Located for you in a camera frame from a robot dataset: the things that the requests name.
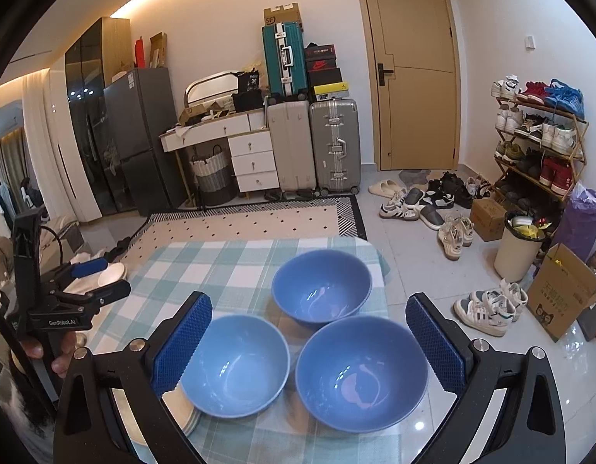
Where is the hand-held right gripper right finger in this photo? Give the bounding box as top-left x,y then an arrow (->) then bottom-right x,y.
405,293 -> 565,464

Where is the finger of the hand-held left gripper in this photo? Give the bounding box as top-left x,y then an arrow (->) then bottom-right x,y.
49,258 -> 109,285
56,280 -> 131,309

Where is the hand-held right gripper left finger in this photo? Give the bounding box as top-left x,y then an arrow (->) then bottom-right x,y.
53,291 -> 214,464

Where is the blue bowl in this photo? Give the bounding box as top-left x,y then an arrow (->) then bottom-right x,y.
271,250 -> 373,326
295,314 -> 429,433
179,314 -> 291,419

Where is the person's left hand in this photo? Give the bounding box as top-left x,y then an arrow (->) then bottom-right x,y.
17,331 -> 79,378

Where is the small cream bowl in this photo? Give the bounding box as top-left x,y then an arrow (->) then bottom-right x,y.
97,263 -> 127,287

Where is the beige sofa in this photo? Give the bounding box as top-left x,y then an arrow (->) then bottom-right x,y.
39,217 -> 91,257

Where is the teal checked tablecloth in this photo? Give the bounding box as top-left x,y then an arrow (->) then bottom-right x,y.
87,237 -> 473,464

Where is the white curtain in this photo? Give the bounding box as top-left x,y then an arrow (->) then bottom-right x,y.
22,65 -> 105,223

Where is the cream trash bin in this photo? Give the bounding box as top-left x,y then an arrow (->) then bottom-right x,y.
494,210 -> 552,283

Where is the scattered shoes pile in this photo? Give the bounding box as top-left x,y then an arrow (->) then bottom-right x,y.
368,169 -> 492,262

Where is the cat print cardboard box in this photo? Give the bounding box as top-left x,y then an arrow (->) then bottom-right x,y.
526,243 -> 596,341

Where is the closed brown cardboard box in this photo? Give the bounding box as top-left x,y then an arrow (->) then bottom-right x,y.
470,198 -> 509,242

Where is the grey refrigerator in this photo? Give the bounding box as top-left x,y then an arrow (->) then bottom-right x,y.
103,68 -> 187,213

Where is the dark glass cabinet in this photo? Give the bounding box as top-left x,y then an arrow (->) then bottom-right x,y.
65,17 -> 131,218

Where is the cream dotted rug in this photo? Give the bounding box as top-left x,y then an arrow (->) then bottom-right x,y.
116,193 -> 369,262

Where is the grey white laundry basket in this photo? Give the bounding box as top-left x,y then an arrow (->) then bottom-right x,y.
189,151 -> 236,206

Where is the dark patterned mat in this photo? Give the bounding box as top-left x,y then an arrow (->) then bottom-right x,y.
576,295 -> 596,341

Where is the small open cardboard box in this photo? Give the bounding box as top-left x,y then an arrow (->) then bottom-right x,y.
178,106 -> 207,126

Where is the purple bag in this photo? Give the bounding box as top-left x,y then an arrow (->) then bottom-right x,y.
566,181 -> 596,262

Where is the white dressing table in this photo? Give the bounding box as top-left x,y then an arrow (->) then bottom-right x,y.
160,109 -> 279,194

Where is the oval mirror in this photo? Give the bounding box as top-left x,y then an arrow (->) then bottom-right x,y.
184,72 -> 238,107

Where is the silver suitcase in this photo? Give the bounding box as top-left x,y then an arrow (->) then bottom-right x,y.
308,98 -> 362,194

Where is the beige suitcase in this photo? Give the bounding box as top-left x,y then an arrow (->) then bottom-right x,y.
266,99 -> 318,193

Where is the open flat cardboard box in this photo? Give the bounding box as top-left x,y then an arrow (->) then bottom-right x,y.
149,33 -> 167,68

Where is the shoe rack with shoes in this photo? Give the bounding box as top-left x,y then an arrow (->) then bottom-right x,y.
490,75 -> 586,201

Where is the black labelled box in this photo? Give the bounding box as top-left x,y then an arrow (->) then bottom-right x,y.
235,72 -> 261,94

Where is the gold shoe rack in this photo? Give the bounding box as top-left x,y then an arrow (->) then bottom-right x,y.
491,97 -> 589,204

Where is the yellow black shoebox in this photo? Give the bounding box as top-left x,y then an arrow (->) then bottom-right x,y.
310,81 -> 349,102

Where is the teal suitcase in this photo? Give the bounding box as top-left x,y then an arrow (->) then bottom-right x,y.
261,22 -> 309,100

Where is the plain black shoebox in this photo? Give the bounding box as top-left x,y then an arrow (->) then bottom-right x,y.
307,68 -> 342,85

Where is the wooden door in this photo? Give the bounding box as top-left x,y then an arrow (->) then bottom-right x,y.
352,0 -> 460,171

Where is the cardboard box with black tape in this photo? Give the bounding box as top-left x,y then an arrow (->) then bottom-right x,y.
264,2 -> 303,27

